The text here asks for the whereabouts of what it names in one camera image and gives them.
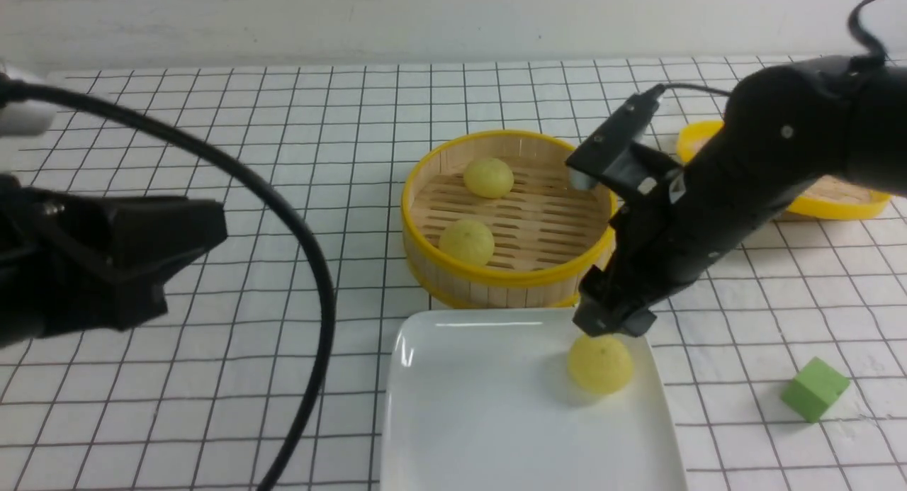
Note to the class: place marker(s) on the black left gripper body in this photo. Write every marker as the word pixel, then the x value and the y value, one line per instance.
pixel 33 304

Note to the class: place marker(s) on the yellow steamed bun back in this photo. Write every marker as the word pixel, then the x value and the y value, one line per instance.
pixel 488 177

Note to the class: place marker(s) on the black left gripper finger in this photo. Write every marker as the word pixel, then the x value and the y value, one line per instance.
pixel 76 300
pixel 120 237

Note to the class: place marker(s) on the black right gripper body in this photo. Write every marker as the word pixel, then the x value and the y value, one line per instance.
pixel 667 238

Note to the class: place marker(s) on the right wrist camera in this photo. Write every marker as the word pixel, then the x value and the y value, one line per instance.
pixel 613 157

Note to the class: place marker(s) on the yellow-rimmed bamboo steamer lid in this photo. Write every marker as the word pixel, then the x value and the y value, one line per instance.
pixel 828 199

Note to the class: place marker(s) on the yellow-rimmed bamboo steamer basket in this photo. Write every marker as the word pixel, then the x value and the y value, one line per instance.
pixel 547 233

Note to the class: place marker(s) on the yellow steamed bun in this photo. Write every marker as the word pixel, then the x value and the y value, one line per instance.
pixel 468 241
pixel 488 177
pixel 600 365

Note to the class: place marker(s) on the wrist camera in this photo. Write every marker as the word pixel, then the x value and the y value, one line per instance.
pixel 613 157
pixel 24 119

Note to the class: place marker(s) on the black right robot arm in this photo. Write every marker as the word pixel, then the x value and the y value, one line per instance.
pixel 784 127

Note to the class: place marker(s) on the green foam cube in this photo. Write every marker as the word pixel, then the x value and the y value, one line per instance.
pixel 814 390

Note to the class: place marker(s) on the white square ceramic plate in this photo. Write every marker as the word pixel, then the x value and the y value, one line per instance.
pixel 483 400

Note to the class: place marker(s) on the white grid-pattern tablecloth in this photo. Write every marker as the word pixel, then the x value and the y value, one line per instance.
pixel 202 398

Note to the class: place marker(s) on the yellow steamed bun front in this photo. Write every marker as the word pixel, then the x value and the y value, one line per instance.
pixel 468 241

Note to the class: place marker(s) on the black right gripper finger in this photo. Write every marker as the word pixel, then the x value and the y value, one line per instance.
pixel 595 318
pixel 635 319

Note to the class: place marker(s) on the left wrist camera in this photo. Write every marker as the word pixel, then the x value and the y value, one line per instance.
pixel 24 119

